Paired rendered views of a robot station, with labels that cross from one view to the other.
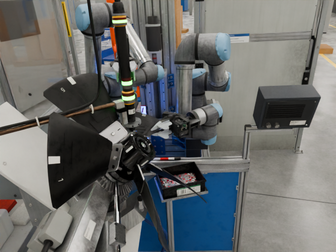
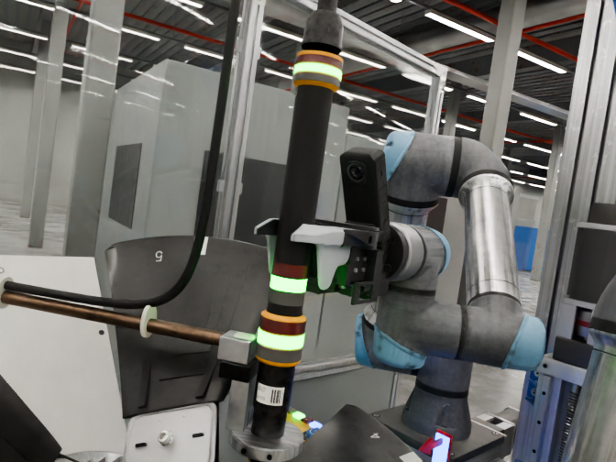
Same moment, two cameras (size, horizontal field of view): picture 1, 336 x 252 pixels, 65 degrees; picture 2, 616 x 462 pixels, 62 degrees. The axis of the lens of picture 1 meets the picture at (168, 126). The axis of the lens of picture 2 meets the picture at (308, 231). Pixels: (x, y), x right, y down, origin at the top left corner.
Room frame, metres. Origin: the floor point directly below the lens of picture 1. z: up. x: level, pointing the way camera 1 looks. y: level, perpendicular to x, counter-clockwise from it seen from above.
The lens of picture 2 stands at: (0.54, -0.20, 1.49)
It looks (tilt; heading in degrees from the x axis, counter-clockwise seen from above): 3 degrees down; 43
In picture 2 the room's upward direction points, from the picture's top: 8 degrees clockwise
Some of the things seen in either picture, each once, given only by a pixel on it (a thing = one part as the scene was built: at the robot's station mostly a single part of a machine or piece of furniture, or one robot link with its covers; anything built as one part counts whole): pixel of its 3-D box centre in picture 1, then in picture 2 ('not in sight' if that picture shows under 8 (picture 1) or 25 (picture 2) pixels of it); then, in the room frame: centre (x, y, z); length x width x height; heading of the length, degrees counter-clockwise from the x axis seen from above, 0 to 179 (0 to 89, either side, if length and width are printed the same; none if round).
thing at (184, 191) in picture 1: (179, 180); not in sight; (1.07, -0.04, 0.85); 0.22 x 0.17 x 0.07; 104
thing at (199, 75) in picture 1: (196, 80); not in sight; (1.57, -0.19, 1.20); 0.13 x 0.12 x 0.14; 74
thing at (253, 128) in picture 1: (268, 127); not in sight; (1.21, -0.52, 1.04); 0.24 x 0.03 x 0.03; 87
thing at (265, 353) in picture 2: (128, 100); (279, 349); (0.88, 0.13, 1.35); 0.04 x 0.04 x 0.01
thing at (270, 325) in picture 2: (128, 93); (282, 323); (0.88, 0.13, 1.38); 0.04 x 0.04 x 0.01
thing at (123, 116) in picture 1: (127, 112); (262, 391); (0.88, 0.14, 1.31); 0.09 x 0.07 x 0.10; 122
